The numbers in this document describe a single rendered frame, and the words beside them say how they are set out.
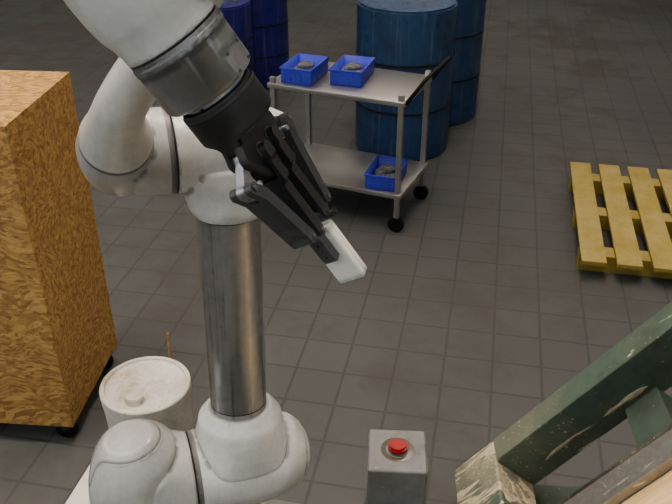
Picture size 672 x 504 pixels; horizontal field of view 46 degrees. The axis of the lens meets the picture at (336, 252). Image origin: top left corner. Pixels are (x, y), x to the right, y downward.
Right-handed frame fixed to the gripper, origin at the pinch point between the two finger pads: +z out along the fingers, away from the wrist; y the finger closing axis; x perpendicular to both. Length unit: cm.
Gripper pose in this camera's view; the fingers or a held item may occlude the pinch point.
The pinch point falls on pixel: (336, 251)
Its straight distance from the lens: 79.4
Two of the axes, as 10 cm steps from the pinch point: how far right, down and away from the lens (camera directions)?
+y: 2.2, -6.6, 7.2
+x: -8.2, 2.8, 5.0
